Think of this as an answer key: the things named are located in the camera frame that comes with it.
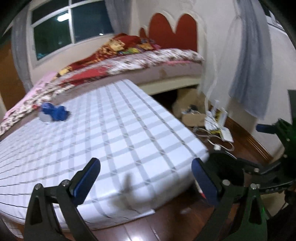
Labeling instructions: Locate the brown wooden door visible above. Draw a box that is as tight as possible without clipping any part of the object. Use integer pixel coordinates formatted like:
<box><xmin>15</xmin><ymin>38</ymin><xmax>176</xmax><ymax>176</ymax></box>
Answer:
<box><xmin>0</xmin><ymin>41</ymin><xmax>26</xmax><ymax>110</ymax></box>

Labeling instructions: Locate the white hanging cable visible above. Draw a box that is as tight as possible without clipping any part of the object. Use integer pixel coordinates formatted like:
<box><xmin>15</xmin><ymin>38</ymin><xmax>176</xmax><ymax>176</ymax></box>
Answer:
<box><xmin>191</xmin><ymin>0</ymin><xmax>235</xmax><ymax>152</ymax></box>

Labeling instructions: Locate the red snack wrapper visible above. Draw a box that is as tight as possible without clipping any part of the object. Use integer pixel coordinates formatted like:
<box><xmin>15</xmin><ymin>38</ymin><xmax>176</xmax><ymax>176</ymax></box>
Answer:
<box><xmin>195</xmin><ymin>180</ymin><xmax>206</xmax><ymax>199</ymax></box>

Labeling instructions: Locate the bed with floral sheet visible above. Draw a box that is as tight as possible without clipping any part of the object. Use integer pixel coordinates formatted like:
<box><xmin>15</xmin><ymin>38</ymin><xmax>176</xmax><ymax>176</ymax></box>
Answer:
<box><xmin>1</xmin><ymin>48</ymin><xmax>204</xmax><ymax>136</ymax></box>

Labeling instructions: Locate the red heart-shaped headboard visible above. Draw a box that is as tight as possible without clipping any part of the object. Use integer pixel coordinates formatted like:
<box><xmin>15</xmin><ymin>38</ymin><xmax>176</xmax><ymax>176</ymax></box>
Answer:
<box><xmin>139</xmin><ymin>13</ymin><xmax>198</xmax><ymax>52</ymax></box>

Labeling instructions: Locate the cardboard box under bed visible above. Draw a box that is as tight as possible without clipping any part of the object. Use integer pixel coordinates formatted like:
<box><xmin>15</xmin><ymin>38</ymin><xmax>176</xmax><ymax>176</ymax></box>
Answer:
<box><xmin>172</xmin><ymin>88</ymin><xmax>206</xmax><ymax>128</ymax></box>

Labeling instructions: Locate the blue cloth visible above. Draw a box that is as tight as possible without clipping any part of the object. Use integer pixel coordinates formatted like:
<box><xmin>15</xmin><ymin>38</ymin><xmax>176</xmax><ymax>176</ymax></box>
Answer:
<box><xmin>50</xmin><ymin>105</ymin><xmax>69</xmax><ymax>121</ymax></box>

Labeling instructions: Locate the black round trash bin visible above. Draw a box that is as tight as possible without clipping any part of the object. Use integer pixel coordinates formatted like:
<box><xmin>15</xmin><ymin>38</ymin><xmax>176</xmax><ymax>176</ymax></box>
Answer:
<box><xmin>203</xmin><ymin>151</ymin><xmax>244</xmax><ymax>201</ymax></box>

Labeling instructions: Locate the blue paper cup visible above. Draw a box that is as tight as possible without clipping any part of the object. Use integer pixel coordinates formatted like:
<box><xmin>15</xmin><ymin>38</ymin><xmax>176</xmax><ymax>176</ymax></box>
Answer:
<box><xmin>38</xmin><ymin>102</ymin><xmax>54</xmax><ymax>124</ymax></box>

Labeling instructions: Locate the white power adapter strip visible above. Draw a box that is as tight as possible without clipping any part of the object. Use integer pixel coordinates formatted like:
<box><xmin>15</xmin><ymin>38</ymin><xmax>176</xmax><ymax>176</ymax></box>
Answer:
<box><xmin>214</xmin><ymin>144</ymin><xmax>221</xmax><ymax>151</ymax></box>

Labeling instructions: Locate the white wifi router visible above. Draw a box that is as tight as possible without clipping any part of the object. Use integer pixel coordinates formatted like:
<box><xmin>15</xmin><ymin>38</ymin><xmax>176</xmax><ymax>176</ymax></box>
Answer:
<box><xmin>217</xmin><ymin>108</ymin><xmax>234</xmax><ymax>143</ymax></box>

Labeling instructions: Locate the grey curtain on right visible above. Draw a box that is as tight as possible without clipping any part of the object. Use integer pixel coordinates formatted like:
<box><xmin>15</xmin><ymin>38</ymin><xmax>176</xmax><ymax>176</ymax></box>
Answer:
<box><xmin>229</xmin><ymin>1</ymin><xmax>273</xmax><ymax>120</ymax></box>

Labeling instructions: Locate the red patterned blanket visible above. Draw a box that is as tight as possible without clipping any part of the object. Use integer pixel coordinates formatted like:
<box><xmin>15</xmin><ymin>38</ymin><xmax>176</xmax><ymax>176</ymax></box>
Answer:
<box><xmin>54</xmin><ymin>33</ymin><xmax>161</xmax><ymax>79</ymax></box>

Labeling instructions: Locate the white grid pattern table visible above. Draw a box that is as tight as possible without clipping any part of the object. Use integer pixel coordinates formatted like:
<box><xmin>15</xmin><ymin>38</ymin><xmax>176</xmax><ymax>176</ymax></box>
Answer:
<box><xmin>1</xmin><ymin>80</ymin><xmax>208</xmax><ymax>228</ymax></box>

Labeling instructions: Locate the grey curtain by window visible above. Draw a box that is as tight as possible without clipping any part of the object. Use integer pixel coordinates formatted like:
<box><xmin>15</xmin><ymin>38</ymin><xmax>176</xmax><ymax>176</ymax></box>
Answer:
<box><xmin>11</xmin><ymin>5</ymin><xmax>33</xmax><ymax>93</ymax></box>

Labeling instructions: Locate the window with white frame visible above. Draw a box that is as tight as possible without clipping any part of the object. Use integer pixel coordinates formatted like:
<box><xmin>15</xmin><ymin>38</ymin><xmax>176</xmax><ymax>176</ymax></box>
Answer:
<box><xmin>31</xmin><ymin>1</ymin><xmax>114</xmax><ymax>62</ymax></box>

